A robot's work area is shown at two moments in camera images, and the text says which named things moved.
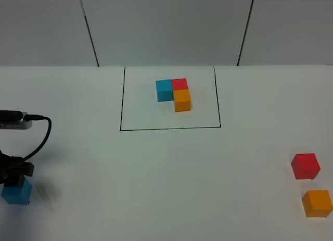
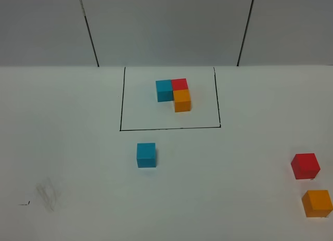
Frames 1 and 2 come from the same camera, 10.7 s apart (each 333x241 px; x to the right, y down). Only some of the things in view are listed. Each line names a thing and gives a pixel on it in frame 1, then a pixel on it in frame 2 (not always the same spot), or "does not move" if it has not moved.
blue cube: [17, 195] -> [145, 156]
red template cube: [179, 84] does not move
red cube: [305, 166] does not move
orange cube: [317, 203] does not move
